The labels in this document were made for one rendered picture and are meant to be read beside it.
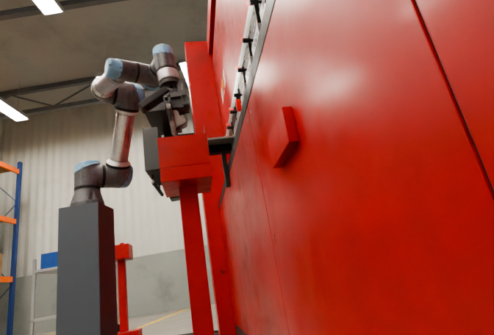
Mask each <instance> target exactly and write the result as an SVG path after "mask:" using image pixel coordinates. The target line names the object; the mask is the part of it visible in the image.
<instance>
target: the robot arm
mask: <svg viewBox="0 0 494 335"><path fill-rule="evenodd" d="M152 55H153V57H154V59H153V61H152V62H151V64H150V65H145V64H141V63H137V62H130V61H126V60H120V59H118V58H116V59H115V58H108V59H107V61H106V63H105V68H104V74H103V75H102V76H100V77H97V78H96V79H94V80H93V82H92V84H91V92H92V94H93V95H94V96H95V97H96V98H97V99H98V100H100V101H101V102H103V103H105V104H112V105H114V109H115V111H116V112H117V113H116V119H115V128H114V134H113V139H112V149H111V154H110V158H109V159H108V160H107V161H106V164H105V165H100V164H101V163H100V161H96V160H87V161H83V162H80V163H78V164H76V166H75V168H74V196H73V197H72V200H71V204H70V206H76V205H81V204H86V203H93V202H99V203H102V204H104V200H103V198H102V195H101V188H125V187H128V186H129V185H130V183H131V181H132V177H133V168H132V166H131V165H130V162H129V161H128V158H129V149H130V144H131V138H132V130H133V125H134V119H135V115H136V114H137V113H138V112H139V109H140V111H141V112H142V113H143V114H146V113H147V112H148V111H149V110H151V109H153V108H154V107H155V106H157V105H158V104H160V103H162V102H164V103H165V109H166V113H167V115H168V119H169V123H170V127H171V134H172V135H173V136H176V132H177V131H179V130H182V129H184V128H186V127H187V118H184V117H181V116H180V115H184V114H187V113H190V112H189V110H190V106H189V102H188V97H187V92H186V90H185V84H184V80H183V79H180V80H179V75H178V72H177V68H176V62H175V58H174V54H173V49H172V48H171V47H170V46H169V45H167V44H159V45H156V46H155V47H154V48H153V54H152ZM130 82H131V83H130ZM133 82H135V83H139V84H135V83H133ZM140 84H143V86H144V87H145V88H147V89H148V90H151V91H155V90H157V92H155V93H153V94H152V95H150V96H149V97H147V98H145V94H144V90H143V87H142V86H141V85H140ZM159 88H160V89H159ZM158 89H159V90H158ZM183 109H184V110H183Z"/></svg>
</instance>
